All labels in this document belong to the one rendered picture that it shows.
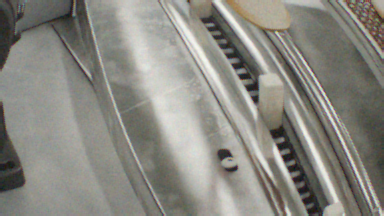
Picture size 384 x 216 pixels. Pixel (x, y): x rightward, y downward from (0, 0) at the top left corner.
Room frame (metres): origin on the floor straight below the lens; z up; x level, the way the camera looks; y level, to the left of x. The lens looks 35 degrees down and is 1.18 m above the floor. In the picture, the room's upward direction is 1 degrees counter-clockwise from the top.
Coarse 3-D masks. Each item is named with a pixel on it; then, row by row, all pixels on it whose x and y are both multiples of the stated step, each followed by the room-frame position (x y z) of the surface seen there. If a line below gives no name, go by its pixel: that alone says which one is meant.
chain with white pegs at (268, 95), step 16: (192, 0) 0.61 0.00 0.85; (208, 0) 0.61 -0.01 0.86; (208, 16) 0.61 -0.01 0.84; (224, 32) 0.58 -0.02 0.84; (224, 48) 0.57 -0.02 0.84; (240, 64) 0.55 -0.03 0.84; (256, 80) 0.52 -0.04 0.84; (272, 80) 0.48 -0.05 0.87; (256, 96) 0.51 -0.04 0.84; (272, 96) 0.47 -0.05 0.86; (272, 112) 0.47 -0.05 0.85; (272, 128) 0.47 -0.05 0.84; (288, 144) 0.46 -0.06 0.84; (288, 160) 0.45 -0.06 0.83; (304, 176) 0.42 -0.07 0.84; (304, 192) 0.41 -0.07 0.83; (320, 208) 0.38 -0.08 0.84; (336, 208) 0.35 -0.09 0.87
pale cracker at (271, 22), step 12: (228, 0) 0.49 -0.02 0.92; (240, 0) 0.48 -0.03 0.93; (252, 0) 0.48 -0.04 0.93; (264, 0) 0.48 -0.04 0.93; (276, 0) 0.49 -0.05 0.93; (240, 12) 0.47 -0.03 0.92; (252, 12) 0.47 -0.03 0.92; (264, 12) 0.47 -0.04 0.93; (276, 12) 0.47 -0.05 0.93; (288, 12) 0.48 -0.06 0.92; (264, 24) 0.46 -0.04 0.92; (276, 24) 0.46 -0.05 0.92; (288, 24) 0.46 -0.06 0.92
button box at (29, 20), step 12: (24, 0) 0.66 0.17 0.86; (36, 0) 0.67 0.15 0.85; (48, 0) 0.67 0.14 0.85; (60, 0) 0.67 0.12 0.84; (72, 0) 0.68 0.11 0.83; (24, 12) 0.66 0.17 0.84; (36, 12) 0.67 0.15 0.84; (48, 12) 0.67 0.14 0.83; (60, 12) 0.67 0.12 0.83; (72, 12) 0.67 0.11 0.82; (24, 24) 0.66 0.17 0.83; (36, 24) 0.67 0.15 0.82
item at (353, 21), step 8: (336, 0) 0.56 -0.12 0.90; (344, 0) 0.58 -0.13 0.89; (368, 0) 0.59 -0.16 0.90; (336, 8) 0.57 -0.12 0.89; (344, 8) 0.55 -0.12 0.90; (368, 8) 0.57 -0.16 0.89; (344, 16) 0.55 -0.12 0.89; (352, 16) 0.53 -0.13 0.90; (360, 16) 0.56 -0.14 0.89; (368, 16) 0.56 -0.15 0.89; (352, 24) 0.54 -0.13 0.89; (360, 24) 0.54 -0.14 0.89; (360, 32) 0.52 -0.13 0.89; (368, 32) 0.53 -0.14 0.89; (368, 40) 0.50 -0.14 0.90; (368, 48) 0.51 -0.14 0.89; (376, 48) 0.49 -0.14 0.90; (376, 56) 0.49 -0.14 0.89
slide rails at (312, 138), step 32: (192, 32) 0.57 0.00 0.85; (256, 32) 0.57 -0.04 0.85; (224, 64) 0.53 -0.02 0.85; (256, 64) 0.53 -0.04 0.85; (224, 96) 0.49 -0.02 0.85; (288, 96) 0.49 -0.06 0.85; (256, 128) 0.46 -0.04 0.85; (320, 128) 0.46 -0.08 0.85; (256, 160) 0.43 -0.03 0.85; (320, 160) 0.42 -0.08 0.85; (288, 192) 0.40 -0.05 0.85
